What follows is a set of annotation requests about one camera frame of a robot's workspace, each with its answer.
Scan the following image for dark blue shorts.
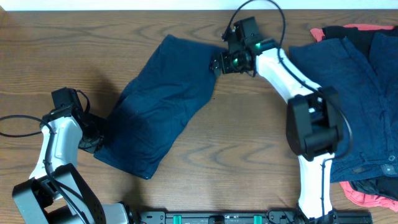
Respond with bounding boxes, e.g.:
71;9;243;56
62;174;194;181
94;35;225;179

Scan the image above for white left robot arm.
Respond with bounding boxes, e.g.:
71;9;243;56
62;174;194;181
12;106;129;223

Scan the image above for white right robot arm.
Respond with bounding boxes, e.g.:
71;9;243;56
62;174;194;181
210;39;343;223

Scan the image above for black garment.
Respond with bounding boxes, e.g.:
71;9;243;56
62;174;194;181
323;24;397;200

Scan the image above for dark navy garment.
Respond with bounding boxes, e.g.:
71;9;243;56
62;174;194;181
369;33;397;134

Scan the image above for pink red garment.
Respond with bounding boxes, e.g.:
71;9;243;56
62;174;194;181
310;24;397;212

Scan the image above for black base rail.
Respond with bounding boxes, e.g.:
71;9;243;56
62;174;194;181
128;209;314;224

